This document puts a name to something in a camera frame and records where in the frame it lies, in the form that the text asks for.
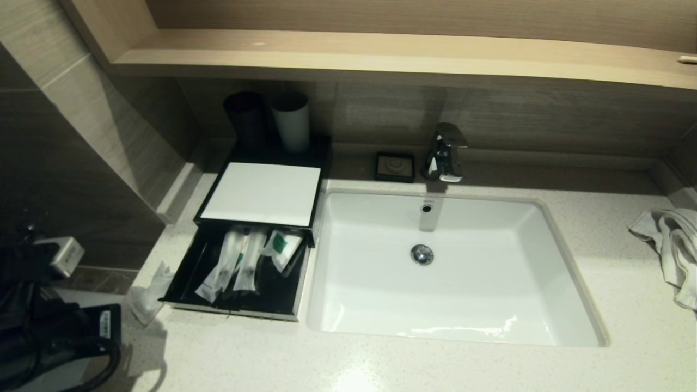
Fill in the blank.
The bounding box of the clear plastic packet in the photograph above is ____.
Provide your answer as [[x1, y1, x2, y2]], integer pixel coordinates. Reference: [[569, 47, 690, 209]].
[[129, 261, 176, 327]]

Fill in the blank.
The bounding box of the long green-label toothbrush packet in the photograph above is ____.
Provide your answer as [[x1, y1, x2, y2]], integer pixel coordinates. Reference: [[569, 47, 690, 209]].
[[233, 228, 268, 293], [195, 228, 247, 304]]

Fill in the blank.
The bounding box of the black glossy tray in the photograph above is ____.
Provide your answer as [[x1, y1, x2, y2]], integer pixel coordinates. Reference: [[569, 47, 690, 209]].
[[160, 222, 312, 322]]

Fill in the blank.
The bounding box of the small green-label sachet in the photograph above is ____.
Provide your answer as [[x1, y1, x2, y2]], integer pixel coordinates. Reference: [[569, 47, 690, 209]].
[[261, 230, 304, 273]]

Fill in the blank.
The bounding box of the black cup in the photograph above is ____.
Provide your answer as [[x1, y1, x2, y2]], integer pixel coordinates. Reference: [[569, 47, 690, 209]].
[[222, 91, 267, 150]]

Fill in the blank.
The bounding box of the white glossy tray surface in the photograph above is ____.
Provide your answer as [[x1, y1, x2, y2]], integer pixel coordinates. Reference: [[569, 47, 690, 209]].
[[200, 162, 322, 227]]

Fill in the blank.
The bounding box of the black amenity tray box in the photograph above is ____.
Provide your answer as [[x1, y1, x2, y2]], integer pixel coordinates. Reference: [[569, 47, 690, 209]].
[[193, 131, 332, 247]]

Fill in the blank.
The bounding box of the green-label comb packet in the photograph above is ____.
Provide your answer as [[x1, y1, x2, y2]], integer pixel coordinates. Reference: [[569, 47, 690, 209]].
[[218, 249, 246, 300]]

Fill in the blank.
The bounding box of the pale grey cup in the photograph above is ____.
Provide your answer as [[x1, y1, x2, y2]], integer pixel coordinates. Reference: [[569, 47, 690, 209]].
[[271, 91, 311, 155]]

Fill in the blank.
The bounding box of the black square soap dish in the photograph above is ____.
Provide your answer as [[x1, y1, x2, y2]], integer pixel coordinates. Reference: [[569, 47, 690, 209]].
[[374, 151, 415, 183]]

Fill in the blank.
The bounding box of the white ceramic sink basin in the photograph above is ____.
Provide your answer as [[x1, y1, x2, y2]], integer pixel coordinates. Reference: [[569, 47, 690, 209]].
[[307, 189, 608, 347]]

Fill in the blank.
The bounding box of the chrome faucet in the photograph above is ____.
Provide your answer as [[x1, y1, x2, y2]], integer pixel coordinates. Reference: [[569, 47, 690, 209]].
[[422, 123, 468, 183]]

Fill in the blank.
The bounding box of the light wooden shelf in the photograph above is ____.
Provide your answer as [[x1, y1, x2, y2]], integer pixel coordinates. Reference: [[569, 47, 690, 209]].
[[109, 28, 697, 91]]

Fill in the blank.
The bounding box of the crumpled white towel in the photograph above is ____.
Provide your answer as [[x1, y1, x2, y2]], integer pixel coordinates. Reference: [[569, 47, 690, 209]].
[[628, 209, 697, 311]]

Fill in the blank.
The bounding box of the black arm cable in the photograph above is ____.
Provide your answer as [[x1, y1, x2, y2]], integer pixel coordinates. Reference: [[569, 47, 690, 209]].
[[54, 338, 124, 392]]

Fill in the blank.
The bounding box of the white plastic device corner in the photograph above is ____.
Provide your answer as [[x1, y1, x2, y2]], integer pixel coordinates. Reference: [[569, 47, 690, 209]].
[[34, 236, 87, 280]]

